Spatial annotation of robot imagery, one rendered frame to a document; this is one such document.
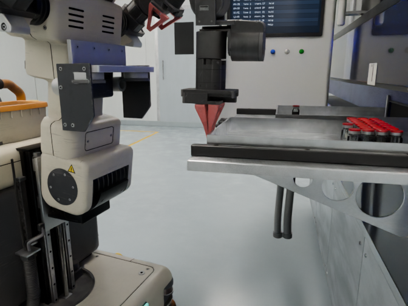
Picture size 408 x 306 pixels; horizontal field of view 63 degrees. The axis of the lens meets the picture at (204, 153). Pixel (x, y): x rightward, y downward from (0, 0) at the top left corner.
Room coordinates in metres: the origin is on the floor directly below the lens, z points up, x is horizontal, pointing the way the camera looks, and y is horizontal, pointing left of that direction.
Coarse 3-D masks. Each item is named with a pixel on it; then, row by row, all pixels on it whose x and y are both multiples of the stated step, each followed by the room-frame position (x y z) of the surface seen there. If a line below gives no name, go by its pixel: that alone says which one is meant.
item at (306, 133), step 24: (240, 120) 0.84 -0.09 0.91; (264, 120) 0.83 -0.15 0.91; (288, 120) 0.81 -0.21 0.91; (312, 120) 0.80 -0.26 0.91; (336, 120) 0.79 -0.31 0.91; (240, 144) 0.58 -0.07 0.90; (264, 144) 0.57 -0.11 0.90; (288, 144) 0.56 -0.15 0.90; (312, 144) 0.55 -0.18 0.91; (336, 144) 0.55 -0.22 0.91; (360, 144) 0.54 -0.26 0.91; (384, 144) 0.53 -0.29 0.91
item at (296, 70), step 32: (256, 0) 1.51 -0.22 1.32; (288, 0) 1.49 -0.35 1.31; (320, 0) 1.47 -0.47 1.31; (288, 32) 1.49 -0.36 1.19; (320, 32) 1.47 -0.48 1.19; (256, 64) 1.51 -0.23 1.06; (288, 64) 1.49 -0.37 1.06; (320, 64) 1.47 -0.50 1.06; (256, 96) 1.51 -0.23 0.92; (288, 96) 1.49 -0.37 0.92; (320, 96) 1.47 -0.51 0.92
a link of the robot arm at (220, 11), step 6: (192, 0) 0.62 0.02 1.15; (216, 0) 0.61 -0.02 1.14; (222, 0) 0.60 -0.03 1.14; (228, 0) 0.65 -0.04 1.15; (192, 6) 0.62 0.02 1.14; (216, 6) 0.61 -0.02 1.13; (222, 6) 0.61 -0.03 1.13; (228, 6) 0.66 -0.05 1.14; (216, 12) 0.61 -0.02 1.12; (222, 12) 0.64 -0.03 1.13; (216, 18) 0.67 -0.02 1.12
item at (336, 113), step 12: (276, 108) 1.05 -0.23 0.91; (288, 108) 1.14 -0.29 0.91; (300, 108) 1.13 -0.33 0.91; (312, 108) 1.13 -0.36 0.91; (324, 108) 1.12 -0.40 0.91; (336, 108) 1.11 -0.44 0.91; (348, 108) 1.10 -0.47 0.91; (360, 108) 1.09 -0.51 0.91; (372, 108) 1.08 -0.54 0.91; (384, 108) 1.08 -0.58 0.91; (384, 120) 0.84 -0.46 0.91; (396, 120) 0.84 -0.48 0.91
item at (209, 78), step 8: (200, 64) 0.63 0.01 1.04; (216, 64) 0.63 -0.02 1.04; (224, 64) 0.64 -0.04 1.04; (200, 72) 0.63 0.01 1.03; (208, 72) 0.63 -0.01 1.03; (216, 72) 0.63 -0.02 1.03; (224, 72) 0.64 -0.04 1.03; (200, 80) 0.63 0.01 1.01; (208, 80) 0.63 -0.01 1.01; (216, 80) 0.63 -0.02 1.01; (224, 80) 0.64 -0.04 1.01; (192, 88) 0.68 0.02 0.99; (200, 88) 0.63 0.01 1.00; (208, 88) 0.63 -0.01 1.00; (216, 88) 0.63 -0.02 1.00; (224, 88) 0.64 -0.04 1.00; (208, 96) 0.63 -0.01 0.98; (216, 96) 0.62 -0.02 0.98; (224, 96) 0.62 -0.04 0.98; (232, 96) 0.61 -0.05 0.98
